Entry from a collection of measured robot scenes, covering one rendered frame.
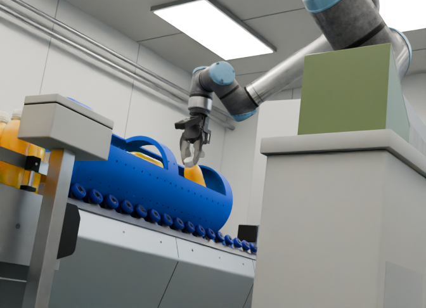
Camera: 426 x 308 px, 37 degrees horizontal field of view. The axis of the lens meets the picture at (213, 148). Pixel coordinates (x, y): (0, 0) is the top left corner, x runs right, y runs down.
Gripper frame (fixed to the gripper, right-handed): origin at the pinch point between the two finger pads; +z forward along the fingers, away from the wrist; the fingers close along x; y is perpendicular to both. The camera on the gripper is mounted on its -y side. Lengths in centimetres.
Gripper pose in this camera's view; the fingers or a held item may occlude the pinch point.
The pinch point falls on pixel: (189, 161)
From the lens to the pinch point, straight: 236.0
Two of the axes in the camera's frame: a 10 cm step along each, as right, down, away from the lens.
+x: -8.6, 0.1, 5.0
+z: -1.3, 9.6, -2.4
